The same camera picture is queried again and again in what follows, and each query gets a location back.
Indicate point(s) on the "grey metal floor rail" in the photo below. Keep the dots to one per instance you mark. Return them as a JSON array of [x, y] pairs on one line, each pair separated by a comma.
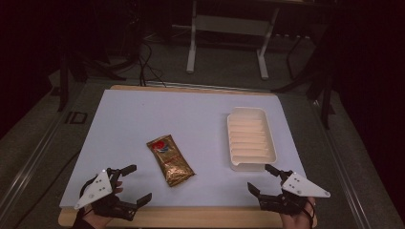
[[30, 165], [340, 165]]

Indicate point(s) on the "white metal desk frame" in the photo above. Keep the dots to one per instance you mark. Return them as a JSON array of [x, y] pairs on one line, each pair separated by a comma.
[[232, 25]]

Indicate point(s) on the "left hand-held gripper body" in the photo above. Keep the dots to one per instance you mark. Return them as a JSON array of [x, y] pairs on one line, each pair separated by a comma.
[[95, 190]]

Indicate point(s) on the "gold snack packet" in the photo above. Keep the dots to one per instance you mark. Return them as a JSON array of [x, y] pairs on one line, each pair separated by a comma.
[[170, 159]]

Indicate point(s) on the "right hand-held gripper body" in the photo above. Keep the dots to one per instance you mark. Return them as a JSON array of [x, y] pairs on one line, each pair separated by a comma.
[[299, 187]]

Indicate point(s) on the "person's right hand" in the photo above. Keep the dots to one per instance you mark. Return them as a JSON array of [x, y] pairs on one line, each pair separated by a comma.
[[296, 221]]

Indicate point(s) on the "pale blue table mat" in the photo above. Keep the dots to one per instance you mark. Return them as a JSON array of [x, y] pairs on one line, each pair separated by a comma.
[[127, 127]]

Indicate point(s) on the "white ribbed plastic tray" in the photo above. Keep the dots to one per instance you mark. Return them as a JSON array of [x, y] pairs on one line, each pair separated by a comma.
[[251, 140]]

